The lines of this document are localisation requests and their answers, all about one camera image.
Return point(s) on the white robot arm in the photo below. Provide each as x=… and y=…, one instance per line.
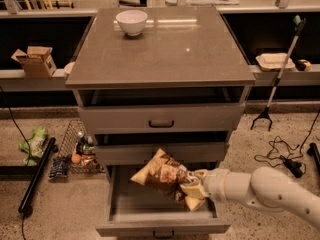
x=266, y=190

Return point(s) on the white takeout container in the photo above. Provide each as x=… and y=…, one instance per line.
x=271, y=61

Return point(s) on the yellow tape measure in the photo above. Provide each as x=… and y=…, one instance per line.
x=303, y=65

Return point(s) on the middle drawer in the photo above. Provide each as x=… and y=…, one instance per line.
x=141, y=154

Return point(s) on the wire basket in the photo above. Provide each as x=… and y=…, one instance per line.
x=89, y=163

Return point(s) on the grey drawer cabinet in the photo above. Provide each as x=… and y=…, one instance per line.
x=184, y=56

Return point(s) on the top drawer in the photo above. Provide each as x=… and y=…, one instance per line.
x=162, y=118

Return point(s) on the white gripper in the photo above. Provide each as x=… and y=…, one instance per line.
x=214, y=183

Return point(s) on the black floor bar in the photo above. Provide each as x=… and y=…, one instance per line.
x=28, y=196
x=314, y=152

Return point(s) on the bottom drawer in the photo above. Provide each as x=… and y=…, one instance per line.
x=133, y=210

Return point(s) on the blue snack bag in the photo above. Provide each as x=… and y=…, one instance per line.
x=59, y=167

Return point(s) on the orange fruit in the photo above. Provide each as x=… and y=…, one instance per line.
x=76, y=159

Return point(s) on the black floor bar right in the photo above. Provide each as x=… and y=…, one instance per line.
x=314, y=152

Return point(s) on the green chip bag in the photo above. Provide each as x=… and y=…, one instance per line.
x=33, y=146

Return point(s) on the cardboard box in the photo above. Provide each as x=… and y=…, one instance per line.
x=37, y=61

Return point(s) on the bottle in basket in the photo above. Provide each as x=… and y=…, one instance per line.
x=85, y=145

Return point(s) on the drawer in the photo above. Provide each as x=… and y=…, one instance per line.
x=133, y=210
x=162, y=118
x=141, y=154

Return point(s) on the black floor bar left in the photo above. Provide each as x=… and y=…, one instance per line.
x=28, y=196

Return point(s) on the reacher grabber tool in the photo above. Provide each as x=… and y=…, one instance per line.
x=299, y=25

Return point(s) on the brown chip bag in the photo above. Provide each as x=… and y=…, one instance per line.
x=173, y=179

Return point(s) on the white bowl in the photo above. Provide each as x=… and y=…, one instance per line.
x=132, y=22

